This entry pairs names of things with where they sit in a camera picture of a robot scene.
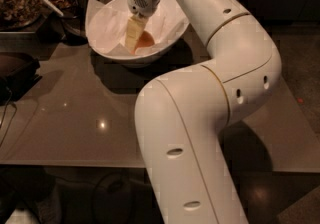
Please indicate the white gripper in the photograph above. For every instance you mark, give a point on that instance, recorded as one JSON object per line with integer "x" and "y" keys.
{"x": 142, "y": 3}

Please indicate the orange fruit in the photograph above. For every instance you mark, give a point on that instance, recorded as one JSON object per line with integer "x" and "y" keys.
{"x": 145, "y": 40}

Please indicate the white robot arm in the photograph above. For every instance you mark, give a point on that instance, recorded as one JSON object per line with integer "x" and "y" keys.
{"x": 179, "y": 115}

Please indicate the white ceramic bowl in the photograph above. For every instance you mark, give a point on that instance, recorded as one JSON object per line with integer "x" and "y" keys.
{"x": 110, "y": 53}

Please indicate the white paper sheet in bowl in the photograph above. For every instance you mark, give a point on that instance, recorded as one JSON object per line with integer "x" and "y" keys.
{"x": 106, "y": 28}

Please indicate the dark glass cup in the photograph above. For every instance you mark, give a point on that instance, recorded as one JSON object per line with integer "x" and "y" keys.
{"x": 72, "y": 23}

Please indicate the grey metal tray stand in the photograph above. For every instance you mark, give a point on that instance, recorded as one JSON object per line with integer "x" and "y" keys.
{"x": 39, "y": 39}

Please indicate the large glass jar of snacks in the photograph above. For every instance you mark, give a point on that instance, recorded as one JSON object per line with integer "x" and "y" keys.
{"x": 18, "y": 13}

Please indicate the black device on table edge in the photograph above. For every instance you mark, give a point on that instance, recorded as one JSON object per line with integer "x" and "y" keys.
{"x": 17, "y": 75}

